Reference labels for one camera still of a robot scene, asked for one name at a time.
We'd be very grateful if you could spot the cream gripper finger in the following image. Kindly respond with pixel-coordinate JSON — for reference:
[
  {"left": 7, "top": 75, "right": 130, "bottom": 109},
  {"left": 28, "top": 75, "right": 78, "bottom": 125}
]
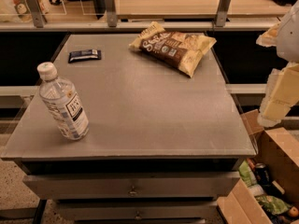
[
  {"left": 256, "top": 23, "right": 279, "bottom": 47},
  {"left": 257, "top": 63, "right": 299, "bottom": 127}
]

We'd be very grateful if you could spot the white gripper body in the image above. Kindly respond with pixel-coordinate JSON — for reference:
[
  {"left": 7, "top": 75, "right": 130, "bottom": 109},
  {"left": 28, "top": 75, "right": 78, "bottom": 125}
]
[{"left": 277, "top": 0, "right": 299, "bottom": 63}]

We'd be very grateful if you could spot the clear plastic water bottle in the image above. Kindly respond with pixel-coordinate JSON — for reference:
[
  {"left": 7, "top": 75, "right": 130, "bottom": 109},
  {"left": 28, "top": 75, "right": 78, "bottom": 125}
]
[{"left": 37, "top": 62, "right": 89, "bottom": 140}]

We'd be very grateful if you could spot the brown cardboard box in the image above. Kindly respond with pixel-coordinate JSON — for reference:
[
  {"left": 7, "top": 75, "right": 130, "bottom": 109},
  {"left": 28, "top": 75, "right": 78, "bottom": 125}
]
[{"left": 217, "top": 109, "right": 299, "bottom": 224}]

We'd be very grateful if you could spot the dark soda can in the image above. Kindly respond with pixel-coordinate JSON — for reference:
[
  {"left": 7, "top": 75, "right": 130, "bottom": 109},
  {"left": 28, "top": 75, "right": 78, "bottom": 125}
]
[{"left": 254, "top": 163, "right": 271, "bottom": 186}]

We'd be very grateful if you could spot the light green packet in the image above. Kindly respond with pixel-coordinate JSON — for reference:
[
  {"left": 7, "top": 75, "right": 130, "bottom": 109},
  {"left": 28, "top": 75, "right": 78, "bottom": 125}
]
[{"left": 238, "top": 161, "right": 257, "bottom": 187}]

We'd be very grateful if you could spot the brown yellow chips bag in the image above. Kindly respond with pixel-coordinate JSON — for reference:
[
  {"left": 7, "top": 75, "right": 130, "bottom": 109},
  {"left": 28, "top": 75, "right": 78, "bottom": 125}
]
[{"left": 129, "top": 21, "right": 216, "bottom": 77}]

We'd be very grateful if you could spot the green snack bag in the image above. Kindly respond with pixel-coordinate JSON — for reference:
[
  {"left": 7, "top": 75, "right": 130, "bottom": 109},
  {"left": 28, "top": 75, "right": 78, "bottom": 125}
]
[{"left": 256, "top": 195, "right": 292, "bottom": 215}]

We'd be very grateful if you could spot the grey drawer cabinet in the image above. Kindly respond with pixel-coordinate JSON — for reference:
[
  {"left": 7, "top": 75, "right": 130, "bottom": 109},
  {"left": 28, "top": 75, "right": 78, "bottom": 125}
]
[{"left": 2, "top": 35, "right": 256, "bottom": 224}]

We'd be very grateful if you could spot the upper grey drawer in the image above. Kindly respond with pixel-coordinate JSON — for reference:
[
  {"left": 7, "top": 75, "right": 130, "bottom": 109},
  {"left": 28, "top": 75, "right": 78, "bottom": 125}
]
[{"left": 23, "top": 172, "right": 239, "bottom": 200}]

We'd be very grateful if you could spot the grey drawer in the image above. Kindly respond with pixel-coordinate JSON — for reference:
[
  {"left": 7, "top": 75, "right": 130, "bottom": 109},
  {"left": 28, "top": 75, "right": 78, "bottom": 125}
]
[
  {"left": 23, "top": 172, "right": 239, "bottom": 200},
  {"left": 57, "top": 202, "right": 217, "bottom": 220}
]

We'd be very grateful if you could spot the lower grey drawer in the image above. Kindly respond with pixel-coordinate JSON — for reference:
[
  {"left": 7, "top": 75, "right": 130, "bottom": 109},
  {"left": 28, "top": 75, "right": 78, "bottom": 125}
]
[{"left": 57, "top": 202, "right": 217, "bottom": 220}]

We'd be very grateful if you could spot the dark blue snack bar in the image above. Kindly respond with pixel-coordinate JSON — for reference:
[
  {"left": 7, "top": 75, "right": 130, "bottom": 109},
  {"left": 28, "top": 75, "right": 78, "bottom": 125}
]
[{"left": 68, "top": 49, "right": 102, "bottom": 63}]

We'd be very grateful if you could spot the white printed bag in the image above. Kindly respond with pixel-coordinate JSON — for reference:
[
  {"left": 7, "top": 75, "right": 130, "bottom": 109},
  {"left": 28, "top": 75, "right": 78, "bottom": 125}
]
[{"left": 0, "top": 0, "right": 49, "bottom": 22}]

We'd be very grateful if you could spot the right metal bracket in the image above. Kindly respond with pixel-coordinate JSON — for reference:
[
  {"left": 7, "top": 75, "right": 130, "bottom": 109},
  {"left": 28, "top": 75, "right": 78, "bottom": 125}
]
[{"left": 214, "top": 0, "right": 231, "bottom": 27}]

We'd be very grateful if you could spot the metal bracket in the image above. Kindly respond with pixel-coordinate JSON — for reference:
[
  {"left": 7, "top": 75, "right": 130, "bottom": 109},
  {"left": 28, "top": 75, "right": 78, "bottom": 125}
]
[
  {"left": 214, "top": 0, "right": 231, "bottom": 27},
  {"left": 26, "top": 0, "right": 46, "bottom": 28},
  {"left": 105, "top": 0, "right": 118, "bottom": 27}
]

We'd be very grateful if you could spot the middle metal bracket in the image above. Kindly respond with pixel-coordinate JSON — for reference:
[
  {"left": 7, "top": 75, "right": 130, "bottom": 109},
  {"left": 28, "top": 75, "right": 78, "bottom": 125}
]
[{"left": 105, "top": 0, "right": 118, "bottom": 27}]

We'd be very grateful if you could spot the left metal bracket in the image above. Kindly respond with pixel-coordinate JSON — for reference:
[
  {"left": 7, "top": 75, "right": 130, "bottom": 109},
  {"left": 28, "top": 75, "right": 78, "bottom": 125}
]
[{"left": 26, "top": 0, "right": 46, "bottom": 28}]

